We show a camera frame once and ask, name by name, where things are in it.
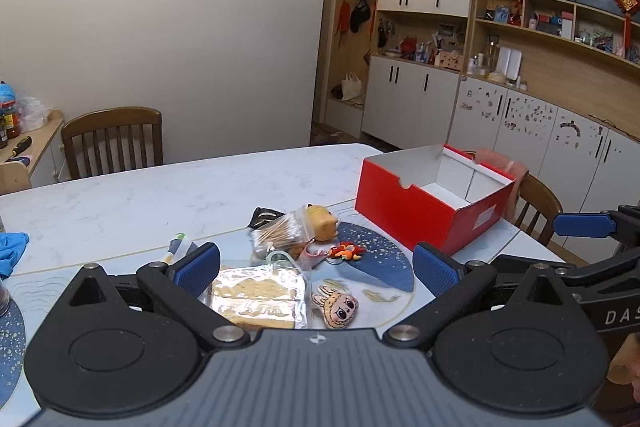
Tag bagged bread slice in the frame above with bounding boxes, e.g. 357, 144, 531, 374
203, 265, 308, 329

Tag black snack packet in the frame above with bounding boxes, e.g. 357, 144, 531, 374
247, 207, 283, 230

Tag red orange fish charm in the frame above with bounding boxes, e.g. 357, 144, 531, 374
326, 242, 367, 263

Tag bag of cotton swabs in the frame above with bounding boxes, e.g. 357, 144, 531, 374
249, 207, 314, 259

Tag bunny doll keychain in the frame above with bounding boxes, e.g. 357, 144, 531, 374
311, 285, 359, 329

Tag blue white tissue pack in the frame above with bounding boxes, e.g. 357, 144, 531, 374
163, 233, 198, 265

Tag person's hand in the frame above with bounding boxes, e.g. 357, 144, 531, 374
606, 333, 640, 402

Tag wooden chair with towel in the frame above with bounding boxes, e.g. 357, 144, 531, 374
513, 173, 563, 247

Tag blue gold placemat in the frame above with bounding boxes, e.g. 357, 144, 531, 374
314, 221, 414, 293

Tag white lower cabinets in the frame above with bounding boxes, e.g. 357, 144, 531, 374
360, 54, 640, 258

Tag red white cardboard box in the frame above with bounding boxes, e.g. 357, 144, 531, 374
355, 144, 513, 256

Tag pink towel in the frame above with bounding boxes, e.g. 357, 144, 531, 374
474, 148, 529, 222

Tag dark wooden chair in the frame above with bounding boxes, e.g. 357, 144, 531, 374
61, 106, 164, 180

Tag wooden side cabinet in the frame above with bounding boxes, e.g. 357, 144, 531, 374
1, 109, 66, 195

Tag blue cloth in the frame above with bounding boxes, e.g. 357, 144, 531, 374
0, 232, 29, 280

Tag white tote bag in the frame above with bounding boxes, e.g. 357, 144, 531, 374
341, 72, 362, 101

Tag red chinese knot ornament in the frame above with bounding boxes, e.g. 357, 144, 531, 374
614, 0, 640, 52

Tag blue globe toy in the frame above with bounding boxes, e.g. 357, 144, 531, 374
0, 81, 16, 105

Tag screwdriver black yellow handle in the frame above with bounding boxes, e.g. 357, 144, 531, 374
11, 135, 32, 157

